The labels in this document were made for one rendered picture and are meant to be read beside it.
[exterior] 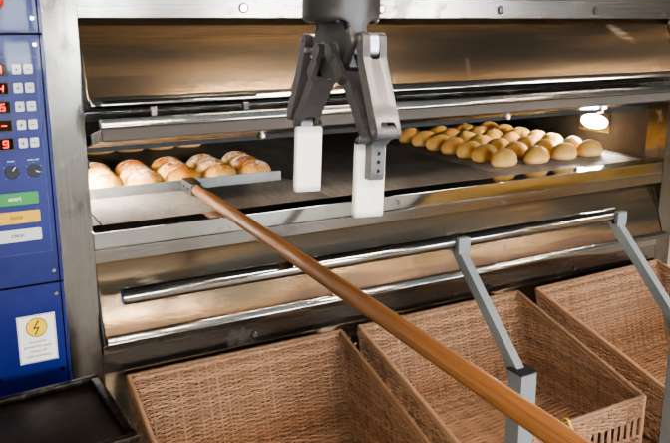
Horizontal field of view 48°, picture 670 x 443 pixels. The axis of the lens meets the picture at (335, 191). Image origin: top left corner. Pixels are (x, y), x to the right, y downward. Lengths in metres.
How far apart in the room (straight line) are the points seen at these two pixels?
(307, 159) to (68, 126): 0.91
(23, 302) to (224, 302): 0.45
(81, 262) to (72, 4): 0.54
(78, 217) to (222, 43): 0.49
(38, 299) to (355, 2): 1.14
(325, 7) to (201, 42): 1.02
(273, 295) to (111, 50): 0.69
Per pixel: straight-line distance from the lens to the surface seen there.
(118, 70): 1.65
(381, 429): 1.87
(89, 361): 1.79
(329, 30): 0.74
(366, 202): 0.69
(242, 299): 1.83
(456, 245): 1.63
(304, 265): 1.35
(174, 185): 2.05
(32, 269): 1.66
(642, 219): 2.63
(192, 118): 1.55
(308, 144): 0.80
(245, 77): 1.72
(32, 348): 1.72
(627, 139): 2.75
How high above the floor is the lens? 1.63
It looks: 13 degrees down
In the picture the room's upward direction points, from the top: straight up
